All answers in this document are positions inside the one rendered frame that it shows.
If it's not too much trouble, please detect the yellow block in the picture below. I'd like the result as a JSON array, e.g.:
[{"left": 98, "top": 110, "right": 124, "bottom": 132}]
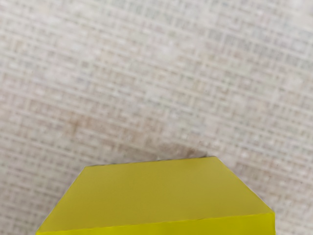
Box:
[{"left": 35, "top": 155, "right": 276, "bottom": 235}]

